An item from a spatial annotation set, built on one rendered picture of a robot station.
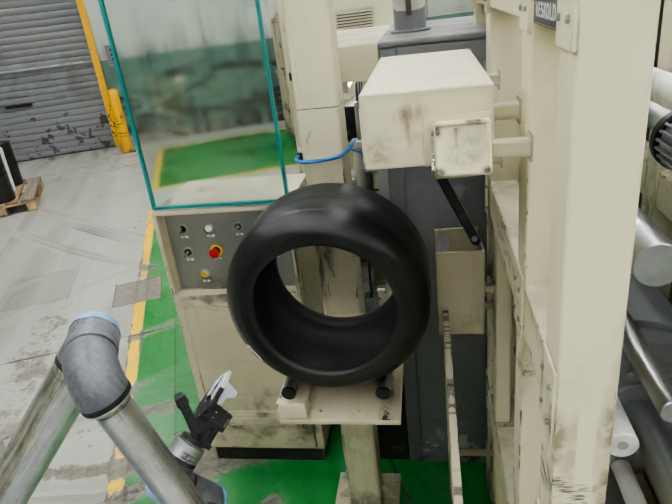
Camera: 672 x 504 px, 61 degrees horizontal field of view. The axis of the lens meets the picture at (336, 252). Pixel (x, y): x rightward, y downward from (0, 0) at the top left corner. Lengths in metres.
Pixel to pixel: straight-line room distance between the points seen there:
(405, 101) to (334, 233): 0.48
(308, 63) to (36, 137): 9.34
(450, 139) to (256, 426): 1.98
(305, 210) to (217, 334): 1.13
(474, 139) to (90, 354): 0.90
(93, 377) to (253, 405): 1.42
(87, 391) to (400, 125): 0.84
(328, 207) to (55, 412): 0.81
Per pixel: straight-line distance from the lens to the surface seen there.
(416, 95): 1.09
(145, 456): 1.44
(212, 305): 2.43
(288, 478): 2.79
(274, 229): 1.50
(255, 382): 2.59
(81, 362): 1.35
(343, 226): 1.45
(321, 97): 1.74
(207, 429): 1.70
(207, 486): 1.74
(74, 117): 10.70
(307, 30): 1.73
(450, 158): 1.01
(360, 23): 4.87
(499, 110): 1.19
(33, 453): 1.60
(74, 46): 10.56
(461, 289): 1.85
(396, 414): 1.78
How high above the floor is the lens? 1.96
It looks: 24 degrees down
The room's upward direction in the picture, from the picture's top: 7 degrees counter-clockwise
